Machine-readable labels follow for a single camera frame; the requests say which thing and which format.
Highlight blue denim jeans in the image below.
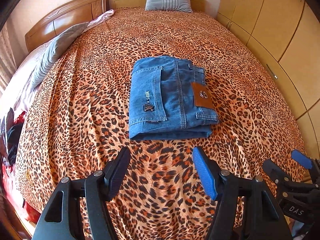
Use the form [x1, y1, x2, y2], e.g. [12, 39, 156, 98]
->
[129, 56, 219, 140]

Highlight leopard print bed cover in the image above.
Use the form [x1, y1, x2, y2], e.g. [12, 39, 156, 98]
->
[16, 9, 304, 239]

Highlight pile of red black clothes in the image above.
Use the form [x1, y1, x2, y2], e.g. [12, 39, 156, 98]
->
[1, 108, 40, 224]

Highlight pink quilt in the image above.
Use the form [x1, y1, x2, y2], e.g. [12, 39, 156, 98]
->
[1, 9, 114, 117]

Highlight yellow wooden wardrobe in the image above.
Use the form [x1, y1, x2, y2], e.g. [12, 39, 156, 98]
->
[217, 0, 319, 158]

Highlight large grey pillow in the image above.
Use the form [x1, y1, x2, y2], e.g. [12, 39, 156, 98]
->
[30, 22, 89, 89]

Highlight floral curtain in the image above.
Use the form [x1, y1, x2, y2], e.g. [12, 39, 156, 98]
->
[0, 23, 17, 95]

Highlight light wooden low headboard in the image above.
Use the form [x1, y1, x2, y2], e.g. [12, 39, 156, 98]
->
[111, 0, 206, 12]

